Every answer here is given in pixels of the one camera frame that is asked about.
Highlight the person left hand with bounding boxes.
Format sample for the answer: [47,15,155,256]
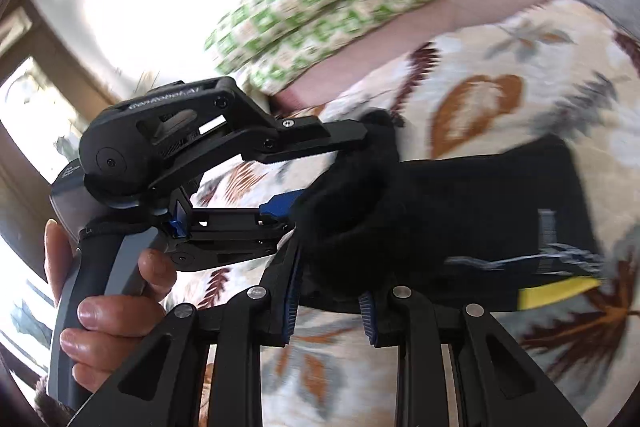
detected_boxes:
[60,249,177,392]

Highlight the leaf pattern plush blanket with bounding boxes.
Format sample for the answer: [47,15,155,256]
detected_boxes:
[165,0,639,426]

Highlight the black pants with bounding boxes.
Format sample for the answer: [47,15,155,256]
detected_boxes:
[291,110,604,311]

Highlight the brown wooden glass door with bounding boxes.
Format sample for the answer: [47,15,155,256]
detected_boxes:
[1,0,113,390]

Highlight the pink bed sheet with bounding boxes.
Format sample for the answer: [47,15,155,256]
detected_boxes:
[270,0,547,112]

